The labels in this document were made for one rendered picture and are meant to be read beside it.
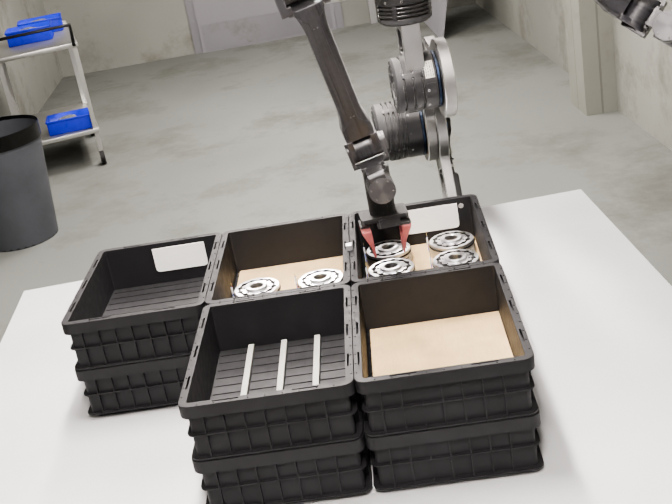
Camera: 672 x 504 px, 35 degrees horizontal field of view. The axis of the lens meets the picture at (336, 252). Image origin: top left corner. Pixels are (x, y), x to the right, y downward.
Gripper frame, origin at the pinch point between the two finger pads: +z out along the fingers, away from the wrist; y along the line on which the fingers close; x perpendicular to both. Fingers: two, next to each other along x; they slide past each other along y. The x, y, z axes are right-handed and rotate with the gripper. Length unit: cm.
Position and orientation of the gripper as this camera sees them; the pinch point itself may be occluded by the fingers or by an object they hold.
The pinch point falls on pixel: (389, 250)
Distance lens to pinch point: 231.5
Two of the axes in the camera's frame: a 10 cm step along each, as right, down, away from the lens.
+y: 9.8, -2.0, 0.3
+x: -1.0, -3.6, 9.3
